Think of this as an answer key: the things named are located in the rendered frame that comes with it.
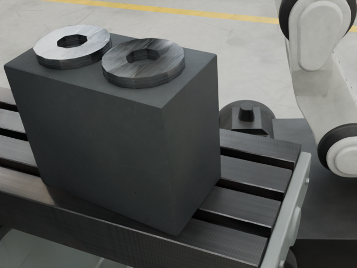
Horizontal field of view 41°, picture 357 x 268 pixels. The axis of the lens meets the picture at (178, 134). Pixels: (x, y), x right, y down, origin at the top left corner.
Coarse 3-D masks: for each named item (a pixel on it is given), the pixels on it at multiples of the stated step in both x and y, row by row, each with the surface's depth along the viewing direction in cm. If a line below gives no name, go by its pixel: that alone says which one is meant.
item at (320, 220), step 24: (240, 120) 133; (264, 120) 134; (288, 120) 139; (312, 144) 129; (312, 168) 121; (312, 192) 115; (336, 192) 114; (312, 216) 109; (336, 216) 108; (312, 240) 104; (336, 240) 103; (312, 264) 109; (336, 264) 108
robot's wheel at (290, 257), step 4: (288, 252) 102; (292, 252) 104; (288, 256) 101; (292, 256) 102; (288, 260) 100; (292, 260) 101; (284, 264) 100; (288, 264) 100; (292, 264) 100; (296, 264) 103
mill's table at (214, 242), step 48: (0, 96) 86; (0, 144) 74; (240, 144) 69; (288, 144) 69; (0, 192) 66; (48, 192) 64; (240, 192) 62; (288, 192) 62; (96, 240) 63; (144, 240) 58; (192, 240) 56; (240, 240) 55; (288, 240) 61
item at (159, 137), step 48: (48, 48) 54; (96, 48) 53; (144, 48) 52; (48, 96) 53; (96, 96) 49; (144, 96) 47; (192, 96) 50; (48, 144) 59; (96, 144) 54; (144, 144) 49; (192, 144) 53; (96, 192) 60; (144, 192) 54; (192, 192) 57
